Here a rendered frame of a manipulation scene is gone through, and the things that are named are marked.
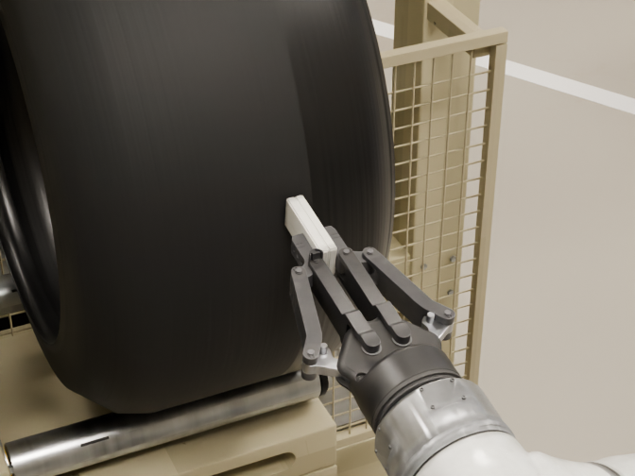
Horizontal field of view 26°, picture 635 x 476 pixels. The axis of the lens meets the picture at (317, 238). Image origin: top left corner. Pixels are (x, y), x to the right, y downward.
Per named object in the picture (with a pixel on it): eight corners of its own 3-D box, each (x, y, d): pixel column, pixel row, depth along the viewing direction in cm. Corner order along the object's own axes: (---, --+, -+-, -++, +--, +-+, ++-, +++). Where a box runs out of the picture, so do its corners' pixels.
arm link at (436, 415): (410, 451, 91) (371, 388, 94) (397, 534, 97) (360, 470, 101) (529, 414, 94) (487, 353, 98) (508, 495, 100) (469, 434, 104)
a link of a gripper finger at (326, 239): (329, 249, 109) (337, 247, 109) (294, 195, 113) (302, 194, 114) (326, 277, 111) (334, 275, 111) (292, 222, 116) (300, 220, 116)
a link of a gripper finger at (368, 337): (381, 378, 104) (364, 383, 103) (317, 281, 111) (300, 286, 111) (386, 343, 101) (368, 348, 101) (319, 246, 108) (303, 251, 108)
